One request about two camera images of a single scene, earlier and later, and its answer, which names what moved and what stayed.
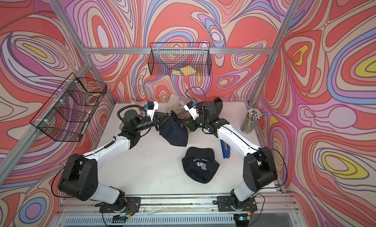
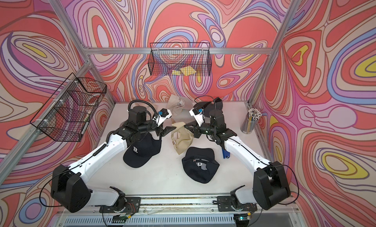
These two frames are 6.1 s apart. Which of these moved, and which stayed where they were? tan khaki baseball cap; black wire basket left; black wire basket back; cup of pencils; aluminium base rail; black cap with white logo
Moved: black cap with white logo; tan khaki baseball cap
Stayed: black wire basket left; cup of pencils; black wire basket back; aluminium base rail
